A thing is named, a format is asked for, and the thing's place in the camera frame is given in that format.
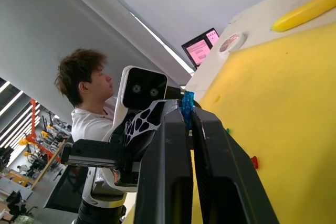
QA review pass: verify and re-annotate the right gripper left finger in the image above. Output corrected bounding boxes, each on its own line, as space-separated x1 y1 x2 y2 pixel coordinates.
133 99 194 224

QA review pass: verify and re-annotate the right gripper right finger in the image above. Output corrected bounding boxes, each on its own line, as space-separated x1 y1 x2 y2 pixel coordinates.
191 108 280 224

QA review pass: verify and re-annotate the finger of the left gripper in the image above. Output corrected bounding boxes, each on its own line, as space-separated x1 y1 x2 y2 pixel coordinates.
122 100 169 156

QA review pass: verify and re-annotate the blue small fuse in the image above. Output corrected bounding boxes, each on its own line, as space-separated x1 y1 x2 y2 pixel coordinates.
183 90 196 132

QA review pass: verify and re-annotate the person in white shirt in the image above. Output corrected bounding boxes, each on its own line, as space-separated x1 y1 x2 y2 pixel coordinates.
54 48 119 143

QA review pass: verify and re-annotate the black monitor panel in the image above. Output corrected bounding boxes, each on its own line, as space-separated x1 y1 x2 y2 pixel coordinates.
45 165 89 214

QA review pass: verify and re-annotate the yellow foam mat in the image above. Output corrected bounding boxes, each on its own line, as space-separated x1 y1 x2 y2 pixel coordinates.
122 22 336 224

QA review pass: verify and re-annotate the long ceiling light strip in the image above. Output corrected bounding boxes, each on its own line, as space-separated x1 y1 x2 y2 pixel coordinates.
130 11 195 74

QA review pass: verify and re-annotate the black office chair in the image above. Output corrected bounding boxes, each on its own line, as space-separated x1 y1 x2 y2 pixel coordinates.
5 189 30 220

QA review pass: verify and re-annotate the open laptop with pink screen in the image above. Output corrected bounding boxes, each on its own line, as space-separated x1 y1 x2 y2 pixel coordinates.
181 27 220 71

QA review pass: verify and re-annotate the white tape roll red print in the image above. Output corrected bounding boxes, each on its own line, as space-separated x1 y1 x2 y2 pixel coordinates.
217 31 247 56

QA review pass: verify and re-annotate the yellow toy banana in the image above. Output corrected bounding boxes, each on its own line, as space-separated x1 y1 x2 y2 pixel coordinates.
270 0 336 33

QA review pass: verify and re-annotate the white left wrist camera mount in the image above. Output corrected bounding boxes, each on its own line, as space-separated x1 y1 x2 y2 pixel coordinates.
81 66 169 210

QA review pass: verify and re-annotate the orange machine frame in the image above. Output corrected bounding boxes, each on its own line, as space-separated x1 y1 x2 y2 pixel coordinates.
18 98 66 162

